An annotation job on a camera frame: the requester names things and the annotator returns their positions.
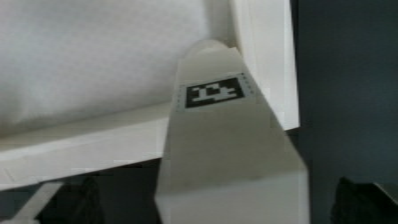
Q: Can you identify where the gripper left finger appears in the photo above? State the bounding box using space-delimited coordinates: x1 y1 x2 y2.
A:
6 177 105 224

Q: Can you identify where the white leg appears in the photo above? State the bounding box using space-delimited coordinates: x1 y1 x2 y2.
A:
155 40 311 224

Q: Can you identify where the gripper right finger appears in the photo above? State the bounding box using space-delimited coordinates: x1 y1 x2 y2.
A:
331 177 398 224

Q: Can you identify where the white square desk top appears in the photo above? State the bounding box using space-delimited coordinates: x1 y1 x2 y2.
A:
0 0 301 191

